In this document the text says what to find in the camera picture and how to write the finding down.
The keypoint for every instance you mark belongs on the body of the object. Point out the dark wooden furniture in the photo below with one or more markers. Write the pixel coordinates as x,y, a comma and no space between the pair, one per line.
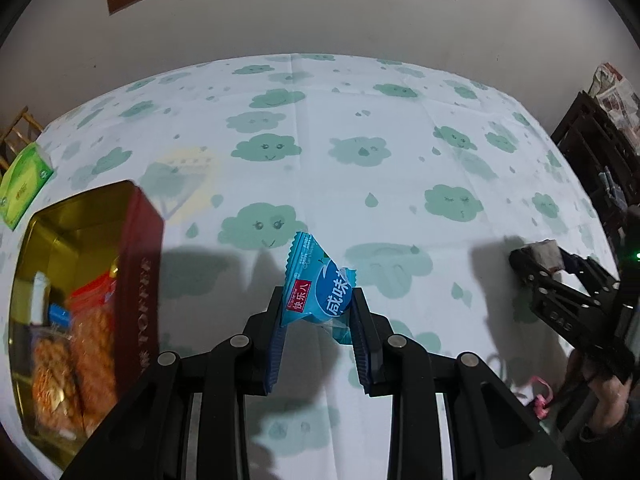
585,130

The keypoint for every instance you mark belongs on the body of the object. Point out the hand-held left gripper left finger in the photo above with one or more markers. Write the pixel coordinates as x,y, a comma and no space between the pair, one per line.
276,350

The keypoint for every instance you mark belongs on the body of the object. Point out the clear peanut snack packet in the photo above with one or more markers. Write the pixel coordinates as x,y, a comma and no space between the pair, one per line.
52,385

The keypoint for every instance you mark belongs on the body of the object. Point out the clear packet with blue ends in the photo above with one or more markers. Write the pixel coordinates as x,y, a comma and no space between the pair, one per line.
60,315

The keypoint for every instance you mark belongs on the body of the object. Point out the dark grey snack packet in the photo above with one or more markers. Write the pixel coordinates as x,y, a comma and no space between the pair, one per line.
545,252

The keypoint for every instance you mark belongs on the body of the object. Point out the person's right hand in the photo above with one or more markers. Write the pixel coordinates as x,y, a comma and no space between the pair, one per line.
612,400

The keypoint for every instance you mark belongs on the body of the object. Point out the pink ribbon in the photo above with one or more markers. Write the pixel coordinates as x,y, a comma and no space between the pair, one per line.
542,407

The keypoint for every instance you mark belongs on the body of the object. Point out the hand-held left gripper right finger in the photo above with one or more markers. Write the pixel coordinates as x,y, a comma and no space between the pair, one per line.
362,355

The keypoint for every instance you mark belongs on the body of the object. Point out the clear orange cracker packet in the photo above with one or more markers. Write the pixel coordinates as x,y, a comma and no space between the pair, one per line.
95,360

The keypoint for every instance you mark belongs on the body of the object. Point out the red and gold tin box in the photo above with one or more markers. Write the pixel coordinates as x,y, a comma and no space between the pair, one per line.
142,270

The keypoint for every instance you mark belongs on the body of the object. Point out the bamboo chair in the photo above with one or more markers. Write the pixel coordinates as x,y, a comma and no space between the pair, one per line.
20,127

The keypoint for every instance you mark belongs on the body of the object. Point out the green tissue box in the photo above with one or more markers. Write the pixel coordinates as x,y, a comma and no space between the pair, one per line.
22,185

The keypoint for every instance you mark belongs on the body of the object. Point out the blue biscuit packet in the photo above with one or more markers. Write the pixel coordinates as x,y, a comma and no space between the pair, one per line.
315,285

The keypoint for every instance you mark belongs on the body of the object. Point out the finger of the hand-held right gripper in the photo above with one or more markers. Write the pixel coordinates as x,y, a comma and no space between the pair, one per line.
595,272
555,310

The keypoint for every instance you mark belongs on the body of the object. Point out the newspaper bundle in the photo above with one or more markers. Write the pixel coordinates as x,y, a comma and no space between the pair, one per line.
615,95

